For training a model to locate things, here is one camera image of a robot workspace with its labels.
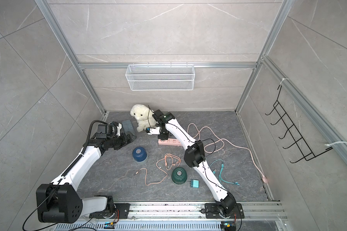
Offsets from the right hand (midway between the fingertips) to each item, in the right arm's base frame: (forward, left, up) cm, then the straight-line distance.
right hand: (165, 135), depth 99 cm
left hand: (-9, +18, +12) cm, 24 cm away
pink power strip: (-4, -3, -2) cm, 6 cm away
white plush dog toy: (+8, +13, +11) cm, 19 cm away
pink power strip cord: (-28, -63, -8) cm, 69 cm away
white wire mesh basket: (+32, +2, +26) cm, 41 cm away
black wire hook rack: (-14, -65, +27) cm, 71 cm away
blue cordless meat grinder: (-18, +14, +6) cm, 23 cm away
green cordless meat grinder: (-31, -9, +6) cm, 33 cm away
